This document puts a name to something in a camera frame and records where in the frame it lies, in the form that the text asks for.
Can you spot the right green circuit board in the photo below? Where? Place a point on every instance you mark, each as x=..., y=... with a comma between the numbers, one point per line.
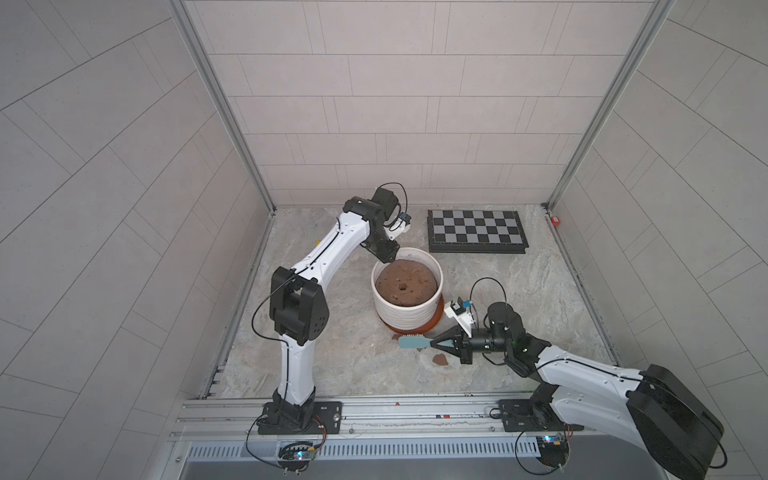
x=554, y=451

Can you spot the aluminium corner post right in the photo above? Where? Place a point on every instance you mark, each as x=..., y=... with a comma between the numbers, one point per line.
x=630, y=63

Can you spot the aluminium corner post left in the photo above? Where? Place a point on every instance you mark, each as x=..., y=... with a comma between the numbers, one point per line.
x=181, y=16

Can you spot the left green circuit board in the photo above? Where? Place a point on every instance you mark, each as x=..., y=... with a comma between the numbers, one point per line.
x=296, y=456

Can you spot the aluminium corner post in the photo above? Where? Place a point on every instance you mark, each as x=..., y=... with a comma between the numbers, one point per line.
x=181, y=16
x=630, y=63

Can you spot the mud chunk on table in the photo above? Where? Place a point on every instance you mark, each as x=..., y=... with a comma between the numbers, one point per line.
x=440, y=360

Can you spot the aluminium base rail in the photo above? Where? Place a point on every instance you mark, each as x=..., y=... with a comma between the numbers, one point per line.
x=390, y=427

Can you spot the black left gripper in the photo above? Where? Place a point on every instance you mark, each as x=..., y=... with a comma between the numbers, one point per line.
x=383, y=250

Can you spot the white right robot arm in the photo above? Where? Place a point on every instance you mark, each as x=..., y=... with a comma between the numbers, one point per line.
x=650, y=408

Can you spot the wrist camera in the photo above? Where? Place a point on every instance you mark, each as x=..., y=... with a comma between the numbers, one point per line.
x=462, y=312
x=400, y=226

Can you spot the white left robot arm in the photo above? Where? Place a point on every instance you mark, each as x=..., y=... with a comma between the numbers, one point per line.
x=298, y=305

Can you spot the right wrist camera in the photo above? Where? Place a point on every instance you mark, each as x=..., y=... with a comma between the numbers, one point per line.
x=462, y=312

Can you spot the black and grey chessboard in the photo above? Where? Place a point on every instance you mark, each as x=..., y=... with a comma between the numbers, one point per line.
x=476, y=231

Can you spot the white ceramic pot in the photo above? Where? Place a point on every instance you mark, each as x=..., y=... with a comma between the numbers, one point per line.
x=414, y=278

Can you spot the terracotta saucer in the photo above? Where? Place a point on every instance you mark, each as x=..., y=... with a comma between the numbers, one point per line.
x=411, y=320

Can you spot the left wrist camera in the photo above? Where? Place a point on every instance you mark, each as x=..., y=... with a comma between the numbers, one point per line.
x=400, y=226

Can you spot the teal scrubbing brush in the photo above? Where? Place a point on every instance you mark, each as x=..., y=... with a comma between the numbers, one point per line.
x=414, y=342

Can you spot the green circuit board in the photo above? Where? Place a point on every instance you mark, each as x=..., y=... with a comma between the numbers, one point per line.
x=554, y=451
x=296, y=456

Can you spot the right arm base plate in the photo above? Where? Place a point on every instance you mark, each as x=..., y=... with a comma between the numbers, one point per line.
x=518, y=415

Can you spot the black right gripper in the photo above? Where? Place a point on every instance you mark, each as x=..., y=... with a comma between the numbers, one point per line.
x=460, y=341

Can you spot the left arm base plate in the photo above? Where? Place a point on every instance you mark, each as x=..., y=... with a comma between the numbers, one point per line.
x=316, y=417

